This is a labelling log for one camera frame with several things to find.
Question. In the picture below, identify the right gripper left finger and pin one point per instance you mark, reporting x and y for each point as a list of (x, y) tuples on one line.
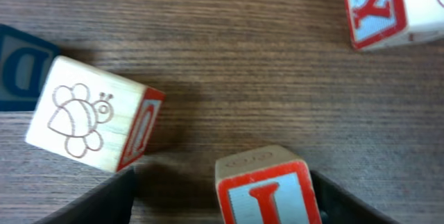
[(109, 203)]

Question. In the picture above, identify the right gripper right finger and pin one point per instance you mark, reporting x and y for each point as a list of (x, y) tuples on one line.
[(338, 206)]

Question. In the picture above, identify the red I block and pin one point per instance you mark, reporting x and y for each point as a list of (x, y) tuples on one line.
[(266, 185)]

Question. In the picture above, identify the bee picture block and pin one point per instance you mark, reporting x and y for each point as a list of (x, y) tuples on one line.
[(93, 116)]

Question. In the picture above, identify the blue D block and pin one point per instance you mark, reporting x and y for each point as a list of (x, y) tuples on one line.
[(25, 63)]

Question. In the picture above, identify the red Y block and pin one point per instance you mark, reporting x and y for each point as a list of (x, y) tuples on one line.
[(378, 24)]

